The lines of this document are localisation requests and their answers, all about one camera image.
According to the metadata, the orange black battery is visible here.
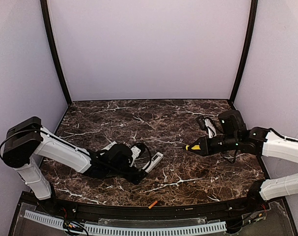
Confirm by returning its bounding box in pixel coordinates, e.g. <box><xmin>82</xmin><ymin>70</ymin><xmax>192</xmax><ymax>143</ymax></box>
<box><xmin>148</xmin><ymin>200</ymin><xmax>158</xmax><ymax>209</ymax></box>

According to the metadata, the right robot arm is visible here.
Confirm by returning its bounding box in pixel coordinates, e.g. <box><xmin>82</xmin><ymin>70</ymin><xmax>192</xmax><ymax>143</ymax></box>
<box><xmin>185</xmin><ymin>110</ymin><xmax>298</xmax><ymax>202</ymax></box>

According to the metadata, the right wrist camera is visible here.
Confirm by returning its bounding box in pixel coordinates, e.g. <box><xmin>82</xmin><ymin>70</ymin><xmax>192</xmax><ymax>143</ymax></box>
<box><xmin>196</xmin><ymin>116</ymin><xmax>219</xmax><ymax>138</ymax></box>

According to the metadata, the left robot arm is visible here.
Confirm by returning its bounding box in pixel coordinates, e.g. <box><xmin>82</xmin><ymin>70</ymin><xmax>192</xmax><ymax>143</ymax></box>
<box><xmin>0</xmin><ymin>117</ymin><xmax>147</xmax><ymax>201</ymax></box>

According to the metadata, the yellow handled screwdriver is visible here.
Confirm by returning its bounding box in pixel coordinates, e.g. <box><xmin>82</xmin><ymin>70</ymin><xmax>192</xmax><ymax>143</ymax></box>
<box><xmin>184</xmin><ymin>145</ymin><xmax>201</xmax><ymax>150</ymax></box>

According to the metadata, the left black frame post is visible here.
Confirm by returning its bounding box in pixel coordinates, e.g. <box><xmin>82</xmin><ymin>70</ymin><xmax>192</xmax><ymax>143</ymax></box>
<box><xmin>40</xmin><ymin>0</ymin><xmax>72</xmax><ymax>106</ymax></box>

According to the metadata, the white battery cover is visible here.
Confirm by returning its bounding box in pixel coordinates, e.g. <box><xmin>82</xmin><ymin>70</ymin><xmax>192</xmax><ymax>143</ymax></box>
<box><xmin>101</xmin><ymin>141</ymin><xmax>117</xmax><ymax>150</ymax></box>

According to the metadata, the black front mounting rail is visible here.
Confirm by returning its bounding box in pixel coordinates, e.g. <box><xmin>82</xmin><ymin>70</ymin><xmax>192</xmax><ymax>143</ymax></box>
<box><xmin>16</xmin><ymin>190</ymin><xmax>287</xmax><ymax>226</ymax></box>

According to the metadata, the white slotted cable duct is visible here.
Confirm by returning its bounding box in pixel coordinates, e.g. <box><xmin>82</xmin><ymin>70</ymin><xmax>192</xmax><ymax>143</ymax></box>
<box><xmin>24</xmin><ymin>210</ymin><xmax>227</xmax><ymax>236</ymax></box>

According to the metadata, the black frame post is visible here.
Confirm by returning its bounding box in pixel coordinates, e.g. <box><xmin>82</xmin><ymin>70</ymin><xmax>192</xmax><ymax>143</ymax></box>
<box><xmin>40</xmin><ymin>0</ymin><xmax>72</xmax><ymax>106</ymax></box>
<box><xmin>228</xmin><ymin>0</ymin><xmax>258</xmax><ymax>110</ymax></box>

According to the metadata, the right black frame post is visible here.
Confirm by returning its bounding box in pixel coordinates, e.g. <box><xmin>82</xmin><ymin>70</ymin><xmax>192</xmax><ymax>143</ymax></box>
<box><xmin>228</xmin><ymin>0</ymin><xmax>258</xmax><ymax>110</ymax></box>

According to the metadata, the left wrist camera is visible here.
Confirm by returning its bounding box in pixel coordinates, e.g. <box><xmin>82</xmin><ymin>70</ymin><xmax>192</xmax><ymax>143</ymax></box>
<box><xmin>130</xmin><ymin>143</ymin><xmax>146</xmax><ymax>167</ymax></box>

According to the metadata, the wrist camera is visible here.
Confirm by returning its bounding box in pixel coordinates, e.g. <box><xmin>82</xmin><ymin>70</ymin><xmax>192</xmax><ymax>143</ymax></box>
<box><xmin>196</xmin><ymin>116</ymin><xmax>219</xmax><ymax>138</ymax></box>
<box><xmin>130</xmin><ymin>143</ymin><xmax>146</xmax><ymax>167</ymax></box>

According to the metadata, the white remote control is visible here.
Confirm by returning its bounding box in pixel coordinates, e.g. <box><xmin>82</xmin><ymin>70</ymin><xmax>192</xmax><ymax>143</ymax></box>
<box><xmin>142</xmin><ymin>152</ymin><xmax>163</xmax><ymax>173</ymax></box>

